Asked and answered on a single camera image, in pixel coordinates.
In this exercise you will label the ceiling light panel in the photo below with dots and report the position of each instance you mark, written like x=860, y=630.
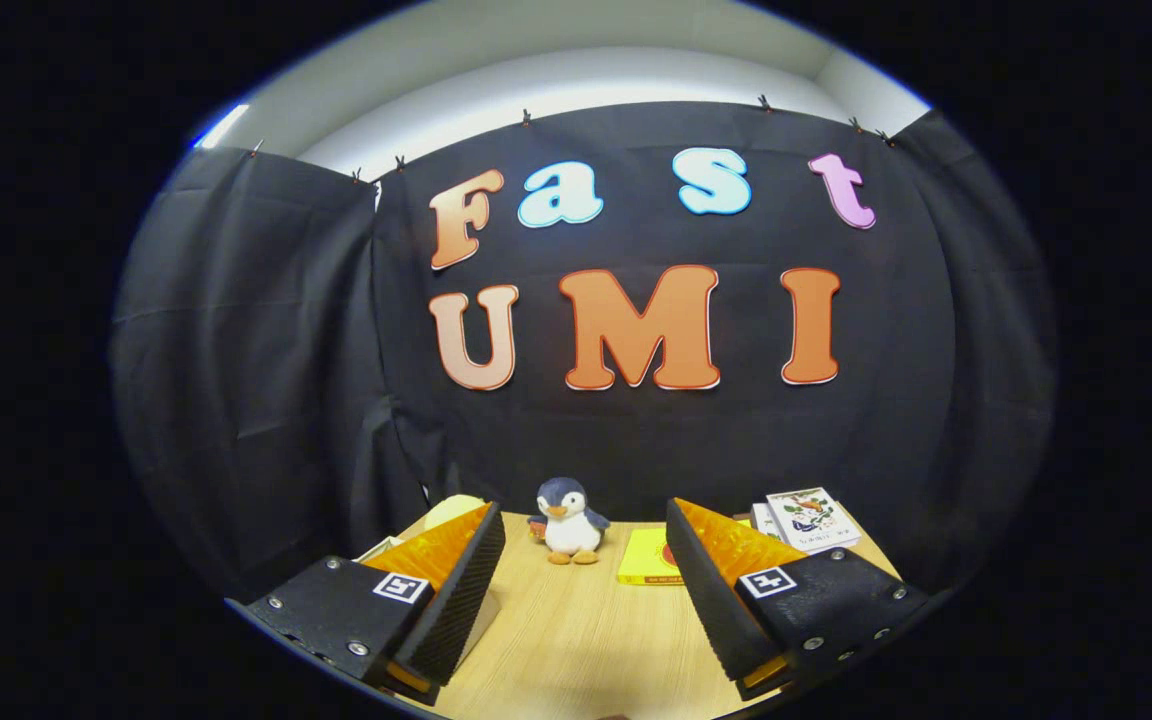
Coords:
x=223, y=125

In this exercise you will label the small red tag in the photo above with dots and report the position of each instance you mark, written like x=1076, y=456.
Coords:
x=536, y=528

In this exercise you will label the row of black cloth clips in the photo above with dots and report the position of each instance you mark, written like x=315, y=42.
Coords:
x=526, y=118

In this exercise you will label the cream fabric storage box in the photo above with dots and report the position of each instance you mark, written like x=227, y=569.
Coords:
x=481, y=620

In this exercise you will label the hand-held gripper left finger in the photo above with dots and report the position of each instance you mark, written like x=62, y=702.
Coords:
x=456, y=610

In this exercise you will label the yellow book red label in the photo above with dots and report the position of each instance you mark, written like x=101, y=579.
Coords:
x=648, y=558

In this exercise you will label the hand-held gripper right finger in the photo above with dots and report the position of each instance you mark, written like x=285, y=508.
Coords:
x=711, y=600

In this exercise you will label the penguin plush toy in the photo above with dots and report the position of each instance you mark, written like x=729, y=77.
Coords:
x=568, y=530

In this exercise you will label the black backdrop cloth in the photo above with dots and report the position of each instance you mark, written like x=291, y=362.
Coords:
x=266, y=400

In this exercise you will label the white book illustrated cover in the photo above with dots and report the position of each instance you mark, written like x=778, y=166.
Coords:
x=814, y=520

